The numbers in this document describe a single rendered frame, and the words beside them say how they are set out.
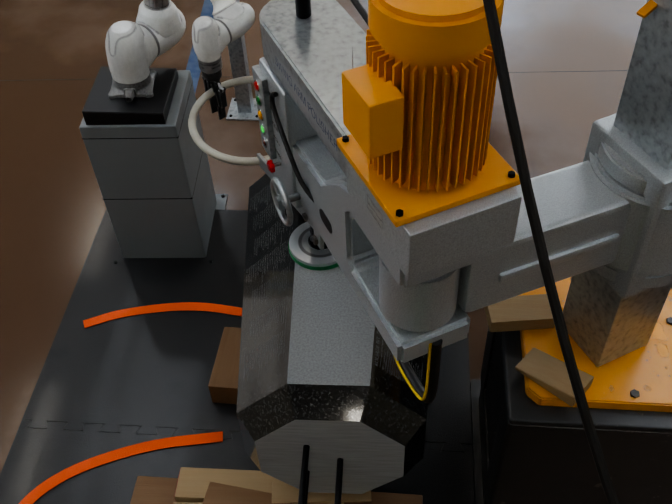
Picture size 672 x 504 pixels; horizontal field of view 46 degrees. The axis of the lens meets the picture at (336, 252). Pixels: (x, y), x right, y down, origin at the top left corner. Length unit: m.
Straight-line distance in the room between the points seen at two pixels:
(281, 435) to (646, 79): 1.40
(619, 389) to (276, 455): 1.05
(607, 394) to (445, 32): 1.42
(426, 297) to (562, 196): 0.41
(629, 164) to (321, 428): 1.13
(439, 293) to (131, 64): 1.90
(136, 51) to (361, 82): 1.99
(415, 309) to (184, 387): 1.72
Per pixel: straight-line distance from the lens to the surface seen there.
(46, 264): 4.06
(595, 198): 1.98
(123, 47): 3.32
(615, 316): 2.33
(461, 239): 1.59
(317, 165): 2.13
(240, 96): 4.60
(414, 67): 1.41
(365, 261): 2.07
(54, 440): 3.42
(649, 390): 2.52
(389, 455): 2.51
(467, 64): 1.42
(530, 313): 2.54
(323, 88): 1.88
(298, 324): 2.49
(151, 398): 3.40
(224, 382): 3.23
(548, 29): 5.41
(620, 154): 2.01
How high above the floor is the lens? 2.78
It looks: 47 degrees down
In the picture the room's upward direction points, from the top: 3 degrees counter-clockwise
